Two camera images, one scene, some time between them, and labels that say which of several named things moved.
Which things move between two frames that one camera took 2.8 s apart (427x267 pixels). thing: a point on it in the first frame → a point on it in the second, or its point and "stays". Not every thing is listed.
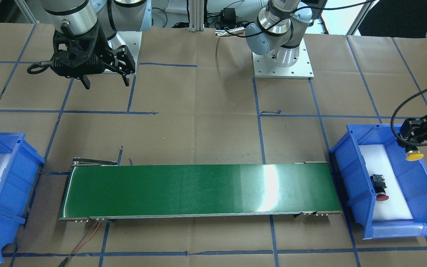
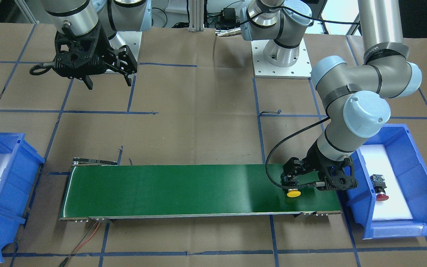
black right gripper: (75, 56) stays
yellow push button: (413, 155) → (293, 193)
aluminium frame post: (196, 11) stays
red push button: (378, 181) stays
